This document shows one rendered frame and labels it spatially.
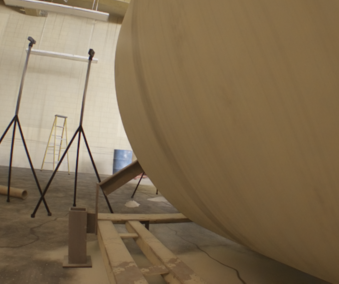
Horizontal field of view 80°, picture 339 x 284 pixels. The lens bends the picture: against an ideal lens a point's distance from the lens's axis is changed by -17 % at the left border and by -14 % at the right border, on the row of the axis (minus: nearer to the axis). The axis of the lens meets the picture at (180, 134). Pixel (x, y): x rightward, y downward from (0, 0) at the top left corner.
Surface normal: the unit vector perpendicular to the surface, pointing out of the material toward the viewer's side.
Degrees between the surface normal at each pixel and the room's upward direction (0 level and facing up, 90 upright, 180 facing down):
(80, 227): 90
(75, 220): 90
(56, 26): 90
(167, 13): 105
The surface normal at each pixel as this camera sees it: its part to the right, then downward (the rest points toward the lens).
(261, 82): -0.84, 0.34
